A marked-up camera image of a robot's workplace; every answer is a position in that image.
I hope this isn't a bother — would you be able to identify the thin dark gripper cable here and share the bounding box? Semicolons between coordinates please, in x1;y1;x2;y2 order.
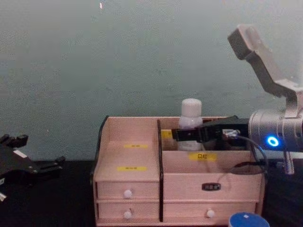
223;129;269;176

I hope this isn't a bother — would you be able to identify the black table cloth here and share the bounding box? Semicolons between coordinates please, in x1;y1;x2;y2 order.
0;158;303;227

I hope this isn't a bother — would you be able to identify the wide wooden drawer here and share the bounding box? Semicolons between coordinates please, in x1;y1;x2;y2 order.
163;201;258;220

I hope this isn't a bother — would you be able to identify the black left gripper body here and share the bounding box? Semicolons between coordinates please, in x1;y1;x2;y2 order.
0;144;41;188

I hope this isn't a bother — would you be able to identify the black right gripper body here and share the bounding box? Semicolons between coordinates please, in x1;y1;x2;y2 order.
197;115;250;151

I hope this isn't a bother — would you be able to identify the small wooden drawer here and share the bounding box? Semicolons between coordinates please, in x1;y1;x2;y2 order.
96;181;160;200
97;201;160;220

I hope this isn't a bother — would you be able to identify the white plastic bottle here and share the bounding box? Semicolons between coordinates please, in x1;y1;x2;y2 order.
178;98;205;152

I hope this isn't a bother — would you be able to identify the pale wooden desk organizer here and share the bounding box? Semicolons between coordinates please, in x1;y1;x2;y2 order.
89;115;266;227

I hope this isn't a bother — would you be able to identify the round blue lid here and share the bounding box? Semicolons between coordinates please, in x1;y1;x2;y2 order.
228;212;270;227

